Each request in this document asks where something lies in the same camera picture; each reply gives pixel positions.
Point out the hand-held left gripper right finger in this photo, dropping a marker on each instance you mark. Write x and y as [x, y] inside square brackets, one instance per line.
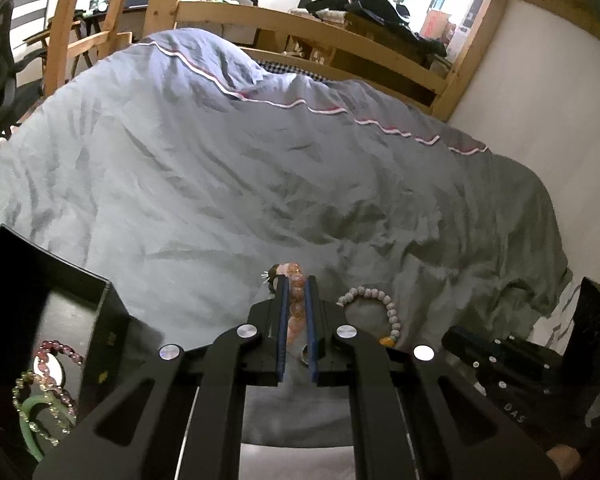
[312, 330]

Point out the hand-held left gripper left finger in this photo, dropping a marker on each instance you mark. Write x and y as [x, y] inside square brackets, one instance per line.
[282, 330]

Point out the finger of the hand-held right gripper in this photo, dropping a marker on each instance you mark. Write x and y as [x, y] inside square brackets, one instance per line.
[467, 345]

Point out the black box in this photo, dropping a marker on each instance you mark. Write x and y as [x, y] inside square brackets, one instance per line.
[65, 280]

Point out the green jade bangle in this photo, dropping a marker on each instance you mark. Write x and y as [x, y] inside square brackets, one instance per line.
[27, 430]

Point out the person's right hand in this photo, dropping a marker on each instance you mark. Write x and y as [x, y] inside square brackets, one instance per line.
[566, 460]

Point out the grey blue striped blanket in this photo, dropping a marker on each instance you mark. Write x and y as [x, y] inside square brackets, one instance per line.
[230, 175]

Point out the round silver disc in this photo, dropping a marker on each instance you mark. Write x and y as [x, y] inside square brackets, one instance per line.
[52, 371]

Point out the checkered bed sheet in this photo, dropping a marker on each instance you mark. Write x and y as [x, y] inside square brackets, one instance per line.
[290, 67]

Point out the pink box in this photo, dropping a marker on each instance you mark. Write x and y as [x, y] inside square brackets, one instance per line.
[435, 22]

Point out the pile of black clothes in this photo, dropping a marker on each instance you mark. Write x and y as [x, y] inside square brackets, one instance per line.
[370, 2]

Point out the small wooden table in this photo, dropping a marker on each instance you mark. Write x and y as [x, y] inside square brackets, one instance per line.
[75, 35]

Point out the black office chair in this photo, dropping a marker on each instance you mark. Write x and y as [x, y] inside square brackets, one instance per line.
[0, 90]

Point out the wooden bunk bed frame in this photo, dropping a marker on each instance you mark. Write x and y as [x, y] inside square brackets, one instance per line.
[300, 25]

